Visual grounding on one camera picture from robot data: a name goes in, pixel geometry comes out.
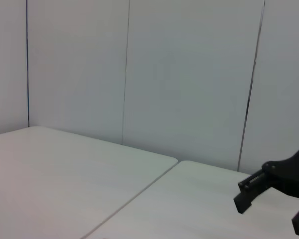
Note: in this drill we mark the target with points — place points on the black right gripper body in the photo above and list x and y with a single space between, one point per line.
291 174

